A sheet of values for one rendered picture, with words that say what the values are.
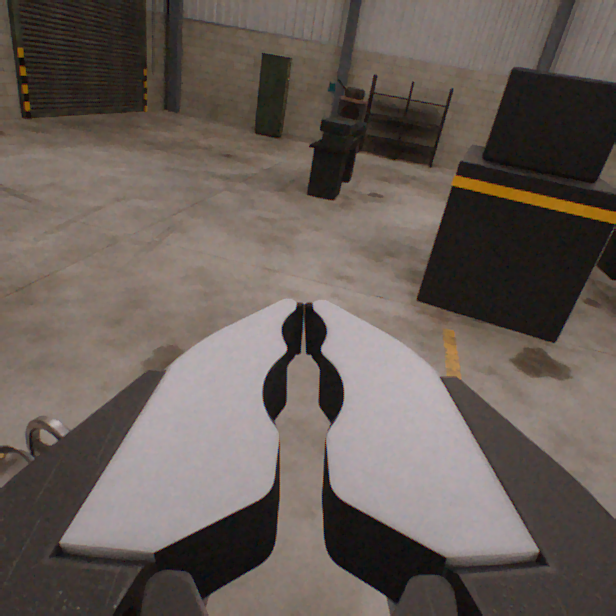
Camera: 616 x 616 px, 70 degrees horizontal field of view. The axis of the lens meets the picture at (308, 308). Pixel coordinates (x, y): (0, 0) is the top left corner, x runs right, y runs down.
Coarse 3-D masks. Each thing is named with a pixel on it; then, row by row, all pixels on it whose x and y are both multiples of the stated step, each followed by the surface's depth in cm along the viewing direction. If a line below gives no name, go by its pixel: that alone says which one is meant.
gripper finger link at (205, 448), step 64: (256, 320) 11; (192, 384) 9; (256, 384) 9; (128, 448) 7; (192, 448) 7; (256, 448) 7; (128, 512) 6; (192, 512) 6; (256, 512) 6; (192, 576) 6
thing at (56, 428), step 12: (36, 420) 63; (48, 420) 62; (36, 432) 66; (60, 432) 61; (36, 444) 66; (48, 444) 66; (0, 456) 56; (12, 456) 57; (24, 456) 58; (36, 456) 68; (0, 468) 55; (12, 468) 56; (0, 480) 54
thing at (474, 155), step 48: (528, 96) 342; (576, 96) 331; (528, 144) 354; (576, 144) 343; (480, 192) 344; (528, 192) 332; (576, 192) 321; (480, 240) 358; (528, 240) 345; (576, 240) 333; (432, 288) 388; (480, 288) 373; (528, 288) 359; (576, 288) 346
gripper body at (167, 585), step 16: (160, 576) 5; (176, 576) 5; (416, 576) 5; (432, 576) 5; (144, 592) 5; (160, 592) 5; (176, 592) 5; (192, 592) 5; (416, 592) 5; (432, 592) 5; (448, 592) 5; (144, 608) 5; (160, 608) 5; (176, 608) 5; (192, 608) 5; (400, 608) 5; (416, 608) 5; (432, 608) 5; (448, 608) 5
